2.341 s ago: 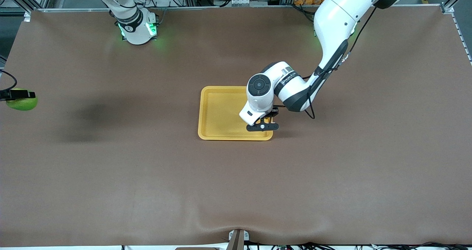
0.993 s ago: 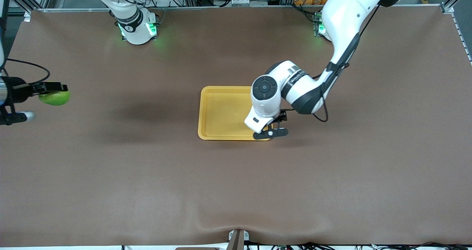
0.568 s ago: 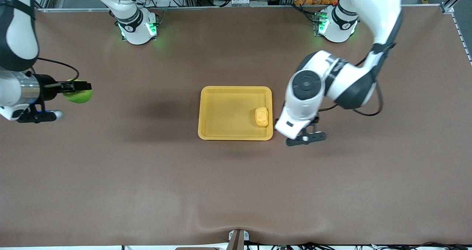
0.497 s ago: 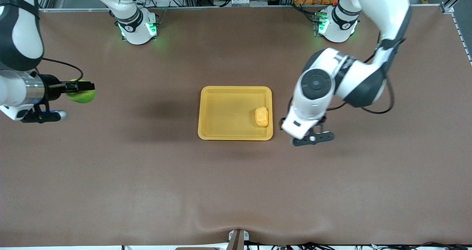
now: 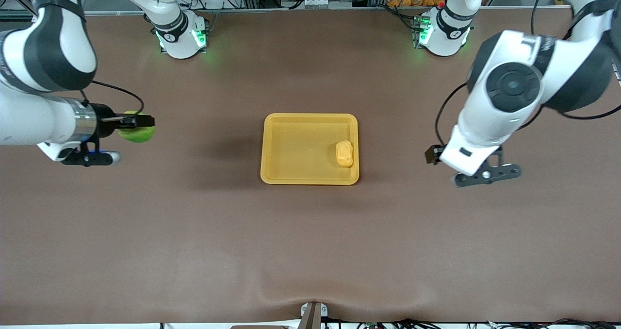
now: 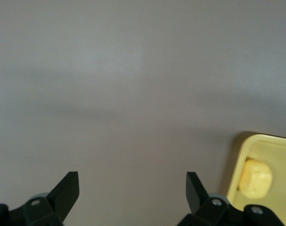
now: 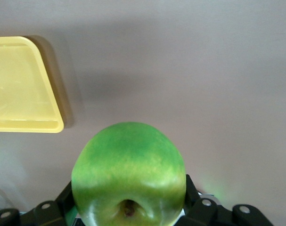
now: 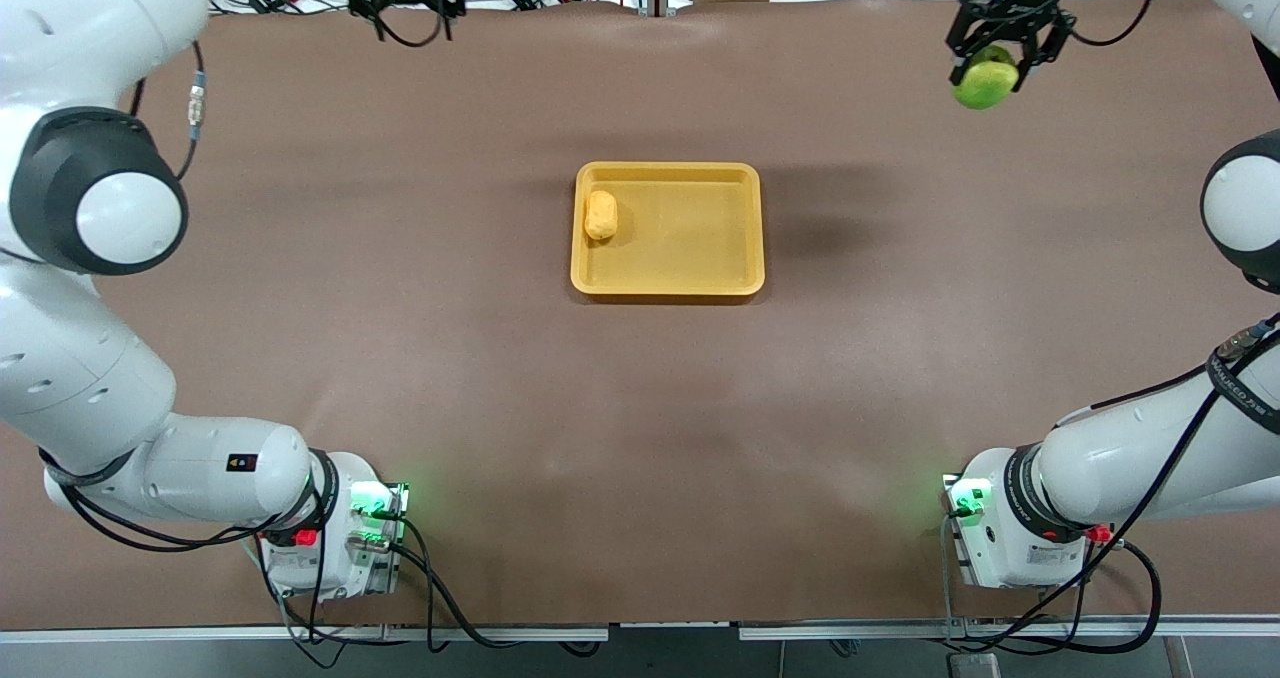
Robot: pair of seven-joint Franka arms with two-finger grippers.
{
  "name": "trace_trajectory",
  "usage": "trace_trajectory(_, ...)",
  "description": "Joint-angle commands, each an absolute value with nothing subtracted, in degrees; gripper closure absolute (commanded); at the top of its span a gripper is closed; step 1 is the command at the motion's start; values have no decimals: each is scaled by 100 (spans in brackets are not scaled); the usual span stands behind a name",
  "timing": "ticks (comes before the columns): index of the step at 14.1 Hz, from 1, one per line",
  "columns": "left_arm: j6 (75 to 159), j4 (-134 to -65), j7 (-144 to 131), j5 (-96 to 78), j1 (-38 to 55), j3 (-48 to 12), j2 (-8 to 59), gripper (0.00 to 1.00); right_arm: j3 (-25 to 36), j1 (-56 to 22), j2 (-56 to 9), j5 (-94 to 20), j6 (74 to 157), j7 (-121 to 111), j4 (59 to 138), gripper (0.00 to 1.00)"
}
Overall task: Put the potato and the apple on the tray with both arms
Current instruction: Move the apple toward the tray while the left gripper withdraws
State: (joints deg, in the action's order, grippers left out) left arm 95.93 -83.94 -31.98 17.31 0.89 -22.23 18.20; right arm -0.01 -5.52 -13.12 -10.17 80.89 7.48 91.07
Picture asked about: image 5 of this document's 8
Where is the yellow potato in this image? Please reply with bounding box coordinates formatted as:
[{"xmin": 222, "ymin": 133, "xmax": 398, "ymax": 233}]
[{"xmin": 335, "ymin": 140, "xmax": 354, "ymax": 168}]

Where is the yellow plastic tray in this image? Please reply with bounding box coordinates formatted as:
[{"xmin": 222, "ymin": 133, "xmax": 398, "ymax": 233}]
[{"xmin": 260, "ymin": 113, "xmax": 360, "ymax": 186}]

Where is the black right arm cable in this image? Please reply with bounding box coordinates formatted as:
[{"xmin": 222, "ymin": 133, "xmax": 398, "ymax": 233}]
[{"xmin": 80, "ymin": 80, "xmax": 145, "ymax": 116}]

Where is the brown table mat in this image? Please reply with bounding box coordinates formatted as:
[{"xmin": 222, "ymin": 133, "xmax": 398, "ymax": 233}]
[{"xmin": 0, "ymin": 8, "xmax": 621, "ymax": 326}]

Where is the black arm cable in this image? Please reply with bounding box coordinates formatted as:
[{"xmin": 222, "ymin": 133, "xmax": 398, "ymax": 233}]
[
  {"xmin": 80, "ymin": 80, "xmax": 145, "ymax": 116},
  {"xmin": 435, "ymin": 0, "xmax": 621, "ymax": 148}
]

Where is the green apple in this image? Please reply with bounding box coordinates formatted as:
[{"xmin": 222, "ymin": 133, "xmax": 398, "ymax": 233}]
[{"xmin": 117, "ymin": 110, "xmax": 156, "ymax": 144}]

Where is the aluminium table edge rail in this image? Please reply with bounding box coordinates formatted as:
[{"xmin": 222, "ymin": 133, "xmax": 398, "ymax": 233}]
[{"xmin": 82, "ymin": 6, "xmax": 578, "ymax": 18}]

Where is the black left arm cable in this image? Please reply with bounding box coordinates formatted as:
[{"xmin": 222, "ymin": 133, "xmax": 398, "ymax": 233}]
[{"xmin": 435, "ymin": 0, "xmax": 621, "ymax": 148}]

